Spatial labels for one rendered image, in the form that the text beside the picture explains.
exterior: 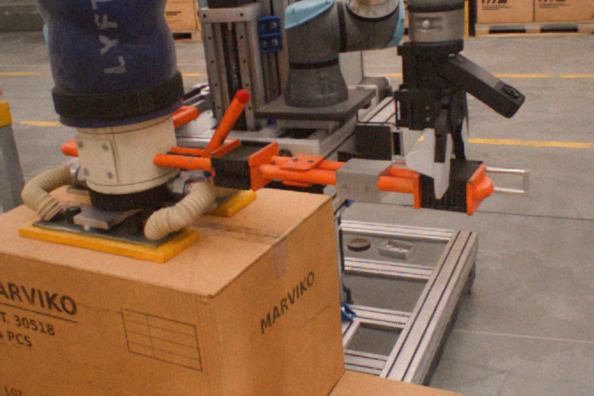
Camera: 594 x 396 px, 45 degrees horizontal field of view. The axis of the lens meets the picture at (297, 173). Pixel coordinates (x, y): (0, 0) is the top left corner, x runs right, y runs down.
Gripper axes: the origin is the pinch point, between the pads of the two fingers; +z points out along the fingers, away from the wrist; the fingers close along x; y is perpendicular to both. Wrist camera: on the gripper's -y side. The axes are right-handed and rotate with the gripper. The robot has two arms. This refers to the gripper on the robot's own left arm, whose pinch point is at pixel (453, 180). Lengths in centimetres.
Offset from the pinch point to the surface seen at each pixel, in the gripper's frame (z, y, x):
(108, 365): 32, 55, 20
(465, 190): -0.2, -2.6, 3.5
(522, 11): 82, 143, -700
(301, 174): 0.0, 23.0, 3.4
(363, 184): 0.5, 12.6, 3.5
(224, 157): -2.1, 36.1, 4.8
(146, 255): 12, 47, 15
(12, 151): 23, 153, -47
